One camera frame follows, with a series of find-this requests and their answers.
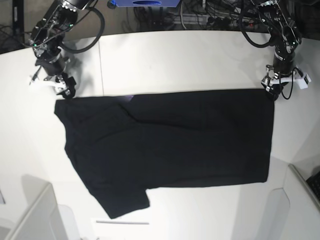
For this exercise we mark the grey monitor left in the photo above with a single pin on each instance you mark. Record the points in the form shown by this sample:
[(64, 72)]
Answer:
[(42, 218)]

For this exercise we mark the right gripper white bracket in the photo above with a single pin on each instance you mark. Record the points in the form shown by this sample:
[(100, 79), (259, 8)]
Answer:
[(56, 78)]

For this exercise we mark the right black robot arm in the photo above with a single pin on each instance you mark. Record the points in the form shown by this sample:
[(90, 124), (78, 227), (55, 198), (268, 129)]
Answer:
[(46, 41)]

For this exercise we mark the black T-shirt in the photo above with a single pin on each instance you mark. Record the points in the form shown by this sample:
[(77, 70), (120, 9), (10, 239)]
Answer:
[(122, 146)]

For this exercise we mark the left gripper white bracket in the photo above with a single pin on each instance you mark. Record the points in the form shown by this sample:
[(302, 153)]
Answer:
[(273, 80)]

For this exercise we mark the white table slot plate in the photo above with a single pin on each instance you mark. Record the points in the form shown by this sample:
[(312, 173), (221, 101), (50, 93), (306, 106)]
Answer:
[(121, 222)]

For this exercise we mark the black keyboard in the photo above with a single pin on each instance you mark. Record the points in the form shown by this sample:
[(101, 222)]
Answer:
[(314, 184)]

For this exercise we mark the blue box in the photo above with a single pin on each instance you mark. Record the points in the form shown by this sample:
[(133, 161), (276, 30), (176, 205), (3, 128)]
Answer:
[(112, 4)]

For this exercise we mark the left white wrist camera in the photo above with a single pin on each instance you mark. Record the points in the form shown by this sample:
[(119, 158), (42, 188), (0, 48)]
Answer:
[(303, 81)]

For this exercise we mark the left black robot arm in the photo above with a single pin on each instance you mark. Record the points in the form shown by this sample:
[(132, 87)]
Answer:
[(285, 38)]

